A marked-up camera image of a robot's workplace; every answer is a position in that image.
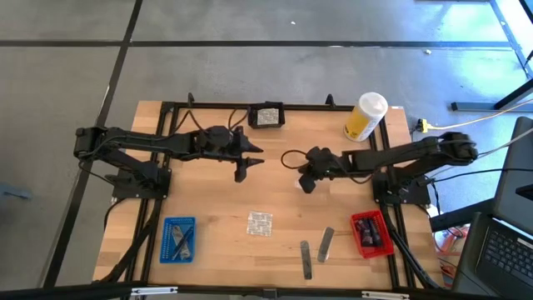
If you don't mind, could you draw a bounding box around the wide grey metal strip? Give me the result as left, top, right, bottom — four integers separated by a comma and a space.
316, 226, 336, 264

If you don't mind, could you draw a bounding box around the blue plastic basket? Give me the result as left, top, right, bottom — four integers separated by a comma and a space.
159, 216, 197, 264

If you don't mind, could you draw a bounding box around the dark grey laptop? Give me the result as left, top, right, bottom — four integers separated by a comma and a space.
451, 116, 533, 300

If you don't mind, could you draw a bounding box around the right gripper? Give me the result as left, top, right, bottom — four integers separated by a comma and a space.
298, 149, 346, 194

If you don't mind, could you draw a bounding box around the black power cable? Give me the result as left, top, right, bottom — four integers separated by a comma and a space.
418, 166, 533, 187

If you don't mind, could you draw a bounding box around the black aluminium table frame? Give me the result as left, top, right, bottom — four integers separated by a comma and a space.
0, 101, 533, 300

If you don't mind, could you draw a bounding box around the large white printed sachet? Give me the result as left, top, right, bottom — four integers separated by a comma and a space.
246, 210, 274, 238

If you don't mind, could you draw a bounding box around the yellow extension cord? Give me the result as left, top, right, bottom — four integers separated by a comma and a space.
417, 97, 533, 134

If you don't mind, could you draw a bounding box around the narrow grey metal strip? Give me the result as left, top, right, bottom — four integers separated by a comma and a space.
300, 240, 314, 281

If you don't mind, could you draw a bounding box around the black metal desk frame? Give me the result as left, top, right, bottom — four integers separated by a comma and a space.
451, 0, 533, 113

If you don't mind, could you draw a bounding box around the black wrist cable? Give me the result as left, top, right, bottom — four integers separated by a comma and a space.
280, 149, 311, 170
177, 107, 251, 134

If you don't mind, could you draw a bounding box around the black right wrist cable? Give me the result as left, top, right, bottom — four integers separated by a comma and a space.
280, 149, 311, 170

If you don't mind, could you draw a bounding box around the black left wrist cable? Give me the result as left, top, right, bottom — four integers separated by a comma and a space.
177, 107, 251, 134

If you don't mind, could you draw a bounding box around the silver frame bracket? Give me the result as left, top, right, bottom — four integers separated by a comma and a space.
361, 290, 411, 300
130, 286, 179, 298

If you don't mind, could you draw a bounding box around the red plastic basket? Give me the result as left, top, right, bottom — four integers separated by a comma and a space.
351, 210, 396, 260

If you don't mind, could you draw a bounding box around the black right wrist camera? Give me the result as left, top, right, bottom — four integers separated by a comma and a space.
306, 145, 330, 166

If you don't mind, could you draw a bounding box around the white wipes canister yellow label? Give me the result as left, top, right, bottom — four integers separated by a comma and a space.
343, 92, 389, 143

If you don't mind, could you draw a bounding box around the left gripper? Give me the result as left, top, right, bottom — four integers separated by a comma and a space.
195, 124, 266, 184

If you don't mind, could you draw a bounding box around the black plastic basket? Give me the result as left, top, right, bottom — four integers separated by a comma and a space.
247, 101, 286, 130

